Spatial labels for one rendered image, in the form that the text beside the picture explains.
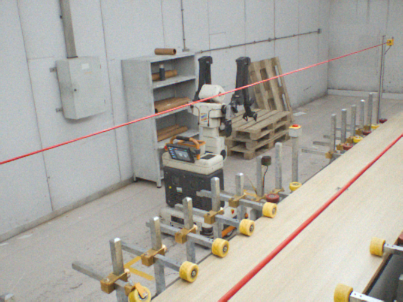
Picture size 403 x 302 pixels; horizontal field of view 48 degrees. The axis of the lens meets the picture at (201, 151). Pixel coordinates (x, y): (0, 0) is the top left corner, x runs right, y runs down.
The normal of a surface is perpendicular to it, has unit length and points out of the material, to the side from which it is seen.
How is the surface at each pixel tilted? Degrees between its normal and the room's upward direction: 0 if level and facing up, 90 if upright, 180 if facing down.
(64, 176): 90
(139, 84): 90
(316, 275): 0
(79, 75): 90
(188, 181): 90
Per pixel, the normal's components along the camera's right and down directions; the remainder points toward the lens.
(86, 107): 0.80, 0.14
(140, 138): -0.60, 0.27
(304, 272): -0.05, -0.95
